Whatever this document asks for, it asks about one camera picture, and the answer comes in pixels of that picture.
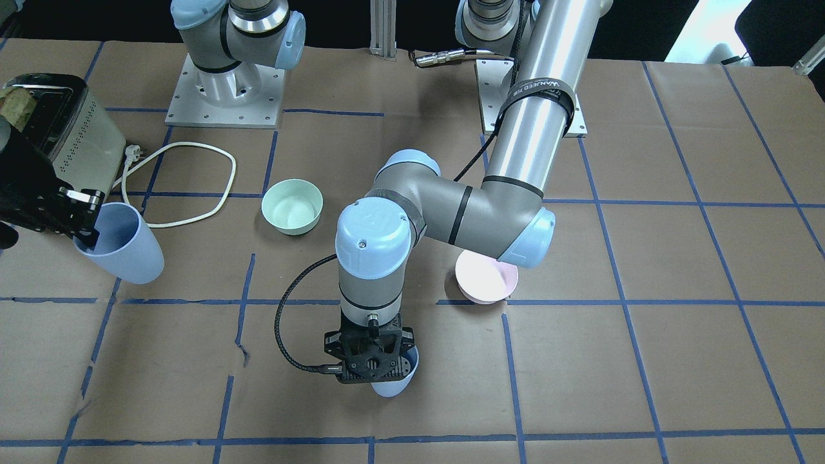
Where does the aluminium frame post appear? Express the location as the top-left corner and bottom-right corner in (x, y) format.
(369, 0), (397, 61)

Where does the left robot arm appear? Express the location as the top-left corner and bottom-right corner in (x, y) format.
(310, 1), (612, 383)

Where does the blue cup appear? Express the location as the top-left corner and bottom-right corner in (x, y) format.
(371, 347), (420, 398)
(73, 202), (165, 284)

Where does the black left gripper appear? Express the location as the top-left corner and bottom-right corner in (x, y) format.
(322, 314), (415, 384)

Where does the pink bowl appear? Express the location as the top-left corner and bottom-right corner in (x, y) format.
(454, 250), (519, 304)

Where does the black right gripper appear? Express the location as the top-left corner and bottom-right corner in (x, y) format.
(1, 117), (105, 251)

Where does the green bowl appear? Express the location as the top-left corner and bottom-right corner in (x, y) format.
(260, 179), (324, 236)

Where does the white toaster power cable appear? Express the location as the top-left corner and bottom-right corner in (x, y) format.
(113, 142), (237, 229)

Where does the toast slice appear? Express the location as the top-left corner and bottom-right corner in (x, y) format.
(1, 87), (37, 132)

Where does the cream toaster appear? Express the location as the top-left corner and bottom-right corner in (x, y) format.
(3, 73), (127, 198)

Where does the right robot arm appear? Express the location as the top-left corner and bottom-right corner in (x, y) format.
(1, 1), (306, 249)

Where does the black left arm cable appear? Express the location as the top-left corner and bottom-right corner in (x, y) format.
(275, 0), (577, 376)

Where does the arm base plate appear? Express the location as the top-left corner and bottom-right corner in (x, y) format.
(165, 56), (287, 130)
(475, 57), (588, 138)

